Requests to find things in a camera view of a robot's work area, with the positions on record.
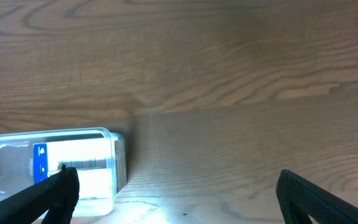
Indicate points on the clear plastic container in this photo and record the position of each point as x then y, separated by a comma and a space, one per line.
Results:
16, 164

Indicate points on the blue fever patch box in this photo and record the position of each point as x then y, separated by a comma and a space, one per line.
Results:
83, 155

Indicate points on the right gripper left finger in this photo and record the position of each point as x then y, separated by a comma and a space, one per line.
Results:
55, 197

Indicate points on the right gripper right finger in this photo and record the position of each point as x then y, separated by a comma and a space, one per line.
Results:
302, 201

